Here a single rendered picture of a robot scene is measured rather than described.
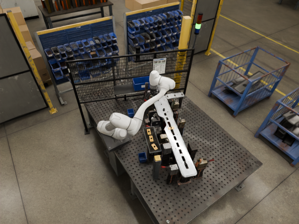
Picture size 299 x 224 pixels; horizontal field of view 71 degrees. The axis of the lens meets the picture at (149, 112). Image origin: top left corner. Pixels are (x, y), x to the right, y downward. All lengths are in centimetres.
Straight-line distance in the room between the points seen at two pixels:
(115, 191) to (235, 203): 182
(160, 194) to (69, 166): 176
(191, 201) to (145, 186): 57
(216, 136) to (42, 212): 274
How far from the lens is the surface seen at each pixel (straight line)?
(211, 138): 325
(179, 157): 259
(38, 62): 509
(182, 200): 269
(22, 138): 450
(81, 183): 361
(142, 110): 219
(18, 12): 653
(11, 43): 387
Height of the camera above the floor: 317
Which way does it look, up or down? 46 degrees down
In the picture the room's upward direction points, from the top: 3 degrees clockwise
